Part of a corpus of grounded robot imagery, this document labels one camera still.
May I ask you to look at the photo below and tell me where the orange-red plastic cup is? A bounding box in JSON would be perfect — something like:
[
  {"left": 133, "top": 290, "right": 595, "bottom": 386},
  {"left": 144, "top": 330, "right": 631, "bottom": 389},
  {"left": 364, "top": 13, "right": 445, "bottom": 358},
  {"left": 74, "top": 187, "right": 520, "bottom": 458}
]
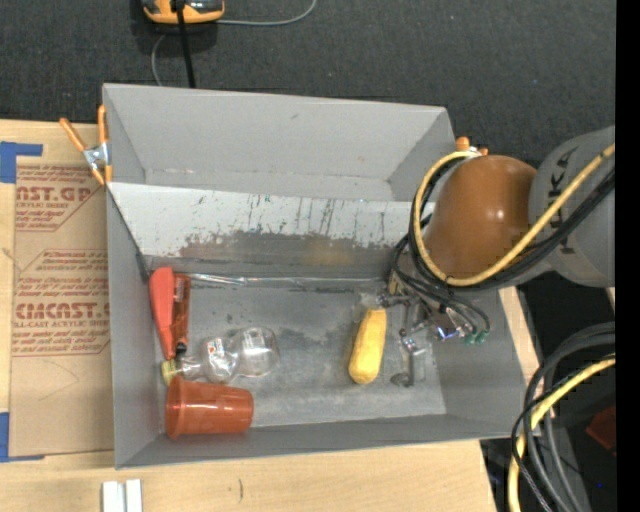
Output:
[{"left": 164, "top": 375, "right": 255, "bottom": 441}]

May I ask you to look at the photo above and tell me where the red plastic hand tool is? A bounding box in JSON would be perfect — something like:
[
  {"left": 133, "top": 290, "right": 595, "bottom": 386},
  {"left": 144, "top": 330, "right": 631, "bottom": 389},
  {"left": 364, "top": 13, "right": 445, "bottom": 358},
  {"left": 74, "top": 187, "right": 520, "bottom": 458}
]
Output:
[{"left": 148, "top": 265, "right": 193, "bottom": 362}]

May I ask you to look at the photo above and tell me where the grey metal bin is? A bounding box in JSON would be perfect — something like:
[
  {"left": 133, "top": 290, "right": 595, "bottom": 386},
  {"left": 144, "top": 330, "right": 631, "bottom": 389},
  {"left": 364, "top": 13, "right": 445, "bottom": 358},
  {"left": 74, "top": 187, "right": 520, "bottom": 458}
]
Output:
[{"left": 101, "top": 83, "right": 532, "bottom": 470}]

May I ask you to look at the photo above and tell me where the yellow toy corn cob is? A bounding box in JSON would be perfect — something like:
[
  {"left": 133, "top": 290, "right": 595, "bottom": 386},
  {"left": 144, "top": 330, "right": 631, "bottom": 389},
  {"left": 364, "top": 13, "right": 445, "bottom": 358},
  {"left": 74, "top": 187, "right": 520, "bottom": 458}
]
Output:
[{"left": 347, "top": 307, "right": 389, "bottom": 386}]

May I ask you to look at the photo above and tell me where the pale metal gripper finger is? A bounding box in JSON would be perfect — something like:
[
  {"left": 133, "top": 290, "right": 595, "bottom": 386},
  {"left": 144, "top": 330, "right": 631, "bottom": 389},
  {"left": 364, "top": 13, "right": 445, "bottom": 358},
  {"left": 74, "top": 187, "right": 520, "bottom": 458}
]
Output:
[
  {"left": 357, "top": 291, "right": 397, "bottom": 309},
  {"left": 398, "top": 336, "right": 428, "bottom": 388}
]

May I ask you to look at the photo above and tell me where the clear plastic bottle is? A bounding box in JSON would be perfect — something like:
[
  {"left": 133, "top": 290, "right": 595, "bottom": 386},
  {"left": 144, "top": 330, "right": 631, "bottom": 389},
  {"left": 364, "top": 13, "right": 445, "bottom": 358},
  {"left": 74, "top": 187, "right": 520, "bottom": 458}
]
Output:
[{"left": 160, "top": 326, "right": 281, "bottom": 387}]

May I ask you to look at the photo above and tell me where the brown cardboard board, red print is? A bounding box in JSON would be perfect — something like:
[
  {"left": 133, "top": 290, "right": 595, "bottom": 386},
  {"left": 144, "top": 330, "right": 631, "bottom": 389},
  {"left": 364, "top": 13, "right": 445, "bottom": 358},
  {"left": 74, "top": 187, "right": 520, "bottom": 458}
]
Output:
[{"left": 0, "top": 118, "right": 117, "bottom": 464}]

